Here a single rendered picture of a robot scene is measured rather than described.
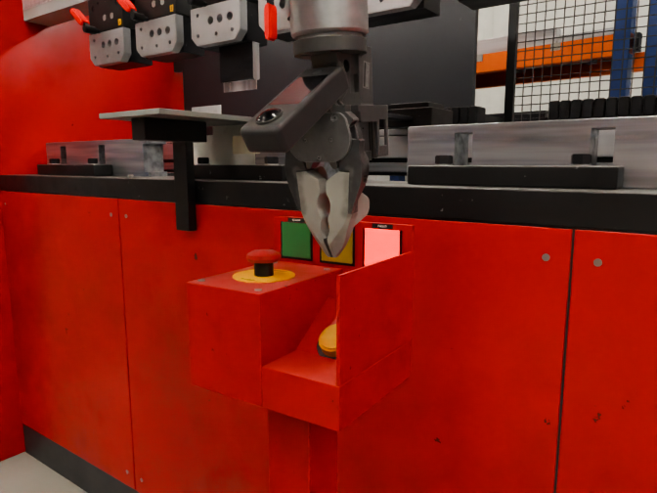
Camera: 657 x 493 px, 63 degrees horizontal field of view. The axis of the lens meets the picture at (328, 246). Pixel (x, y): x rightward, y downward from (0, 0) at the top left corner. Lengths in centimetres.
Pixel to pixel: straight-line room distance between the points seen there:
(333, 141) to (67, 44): 155
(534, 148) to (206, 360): 55
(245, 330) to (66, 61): 153
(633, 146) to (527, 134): 14
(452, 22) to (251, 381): 116
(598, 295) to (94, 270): 113
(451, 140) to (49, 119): 136
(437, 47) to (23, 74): 121
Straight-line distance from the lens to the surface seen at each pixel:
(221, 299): 57
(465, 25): 150
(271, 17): 108
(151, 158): 145
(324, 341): 58
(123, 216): 130
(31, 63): 192
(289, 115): 46
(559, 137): 85
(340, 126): 51
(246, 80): 121
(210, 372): 61
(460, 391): 83
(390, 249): 62
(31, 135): 189
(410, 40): 157
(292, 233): 69
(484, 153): 88
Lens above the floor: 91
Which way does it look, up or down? 9 degrees down
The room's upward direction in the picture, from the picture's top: straight up
